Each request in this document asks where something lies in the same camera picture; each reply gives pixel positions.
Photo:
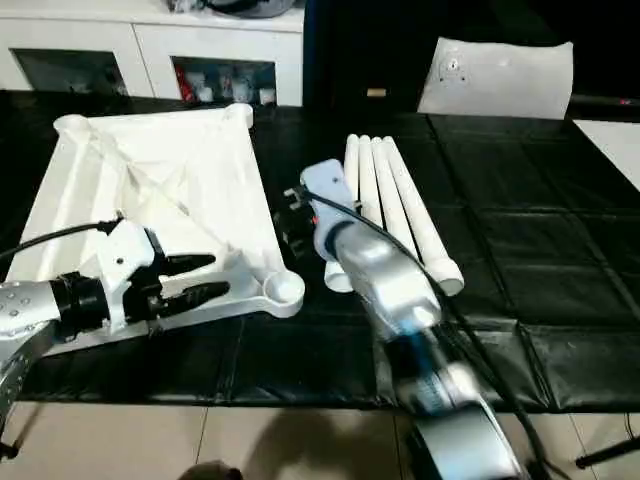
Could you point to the small white cup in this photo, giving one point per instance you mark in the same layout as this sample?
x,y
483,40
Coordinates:
x,y
206,93
268,95

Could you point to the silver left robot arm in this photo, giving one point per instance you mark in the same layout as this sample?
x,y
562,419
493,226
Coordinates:
x,y
25,305

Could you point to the white flat board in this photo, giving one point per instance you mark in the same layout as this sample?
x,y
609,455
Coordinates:
x,y
615,145

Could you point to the white glass-door cabinet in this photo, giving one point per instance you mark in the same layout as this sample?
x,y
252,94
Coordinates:
x,y
150,45

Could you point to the red bottle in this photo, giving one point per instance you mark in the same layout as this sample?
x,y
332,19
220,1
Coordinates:
x,y
184,85

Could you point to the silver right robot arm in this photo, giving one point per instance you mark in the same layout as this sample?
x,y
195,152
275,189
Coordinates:
x,y
385,280

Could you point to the white printed jar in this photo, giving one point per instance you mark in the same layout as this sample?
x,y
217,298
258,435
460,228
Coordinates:
x,y
243,89

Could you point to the white plastic table leg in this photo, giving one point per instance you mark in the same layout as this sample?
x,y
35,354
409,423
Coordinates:
x,y
370,190
412,205
391,200
351,160

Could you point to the black work mat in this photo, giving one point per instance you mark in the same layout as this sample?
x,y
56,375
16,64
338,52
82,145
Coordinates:
x,y
525,225

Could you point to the black bar red light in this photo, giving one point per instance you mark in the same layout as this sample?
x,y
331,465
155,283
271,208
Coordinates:
x,y
605,101

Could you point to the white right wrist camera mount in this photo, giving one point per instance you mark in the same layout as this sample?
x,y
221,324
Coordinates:
x,y
325,190

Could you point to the small tan label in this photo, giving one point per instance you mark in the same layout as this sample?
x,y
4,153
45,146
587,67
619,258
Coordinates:
x,y
377,92

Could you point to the black tripod leg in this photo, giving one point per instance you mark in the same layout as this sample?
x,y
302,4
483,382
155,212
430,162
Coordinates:
x,y
610,452

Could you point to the black tall cabinet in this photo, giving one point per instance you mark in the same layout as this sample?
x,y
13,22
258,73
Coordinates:
x,y
350,45

